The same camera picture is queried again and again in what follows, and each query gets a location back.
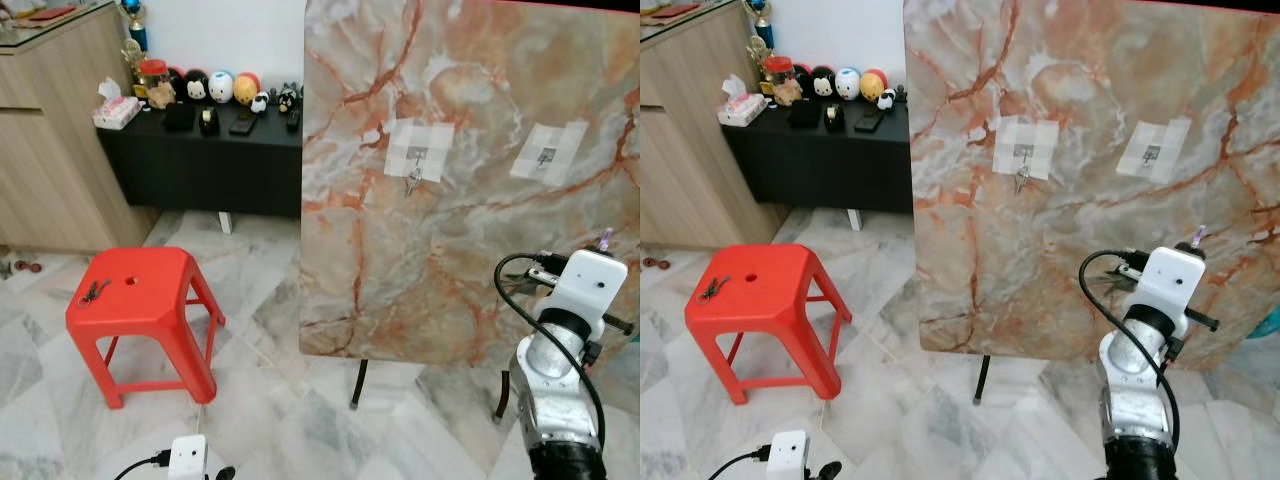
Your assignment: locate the marble pattern folding table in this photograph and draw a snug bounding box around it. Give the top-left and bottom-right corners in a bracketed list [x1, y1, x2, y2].
[298, 0, 640, 422]
[902, 0, 1280, 407]

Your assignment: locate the red plastic stool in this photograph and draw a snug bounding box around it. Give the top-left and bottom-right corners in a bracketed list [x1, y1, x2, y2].
[684, 242, 855, 407]
[65, 246, 228, 410]

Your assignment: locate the light wood cabinet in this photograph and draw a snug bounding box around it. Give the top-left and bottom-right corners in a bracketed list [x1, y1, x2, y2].
[640, 0, 792, 252]
[0, 0, 162, 254]

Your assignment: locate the white tape patch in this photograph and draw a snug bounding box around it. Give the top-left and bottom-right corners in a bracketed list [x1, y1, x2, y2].
[1114, 117, 1194, 185]
[385, 118, 457, 185]
[509, 120, 590, 189]
[991, 115, 1062, 182]

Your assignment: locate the pink tissue pack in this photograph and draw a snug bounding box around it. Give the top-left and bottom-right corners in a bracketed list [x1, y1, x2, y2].
[717, 75, 767, 127]
[93, 78, 142, 130]

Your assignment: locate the black low console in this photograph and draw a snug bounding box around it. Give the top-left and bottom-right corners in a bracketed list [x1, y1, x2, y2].
[719, 97, 913, 232]
[96, 100, 304, 235]

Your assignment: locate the clear jar with red lid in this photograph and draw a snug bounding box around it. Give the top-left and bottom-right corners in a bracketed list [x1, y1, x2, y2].
[138, 58, 180, 110]
[762, 55, 805, 107]

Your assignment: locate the small gold trophy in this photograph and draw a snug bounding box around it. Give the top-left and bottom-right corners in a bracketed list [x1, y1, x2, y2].
[120, 38, 147, 87]
[747, 35, 772, 86]

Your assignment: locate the black television screen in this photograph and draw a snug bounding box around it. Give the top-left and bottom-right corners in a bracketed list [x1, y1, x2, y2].
[1080, 0, 1280, 13]

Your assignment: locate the tall blue gold trophy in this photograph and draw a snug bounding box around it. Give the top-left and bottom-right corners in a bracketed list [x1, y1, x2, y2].
[120, 0, 150, 57]
[749, 0, 777, 52]

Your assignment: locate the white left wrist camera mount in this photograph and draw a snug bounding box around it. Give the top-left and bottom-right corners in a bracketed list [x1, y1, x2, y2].
[767, 430, 812, 480]
[168, 434, 209, 480]

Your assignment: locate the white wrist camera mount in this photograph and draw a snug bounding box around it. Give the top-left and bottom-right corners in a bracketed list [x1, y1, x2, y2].
[767, 430, 812, 480]
[545, 249, 630, 327]
[168, 434, 209, 480]
[1130, 244, 1209, 322]

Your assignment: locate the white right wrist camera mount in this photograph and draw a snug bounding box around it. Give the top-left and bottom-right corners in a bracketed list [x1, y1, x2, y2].
[1130, 244, 1209, 322]
[545, 249, 630, 327]

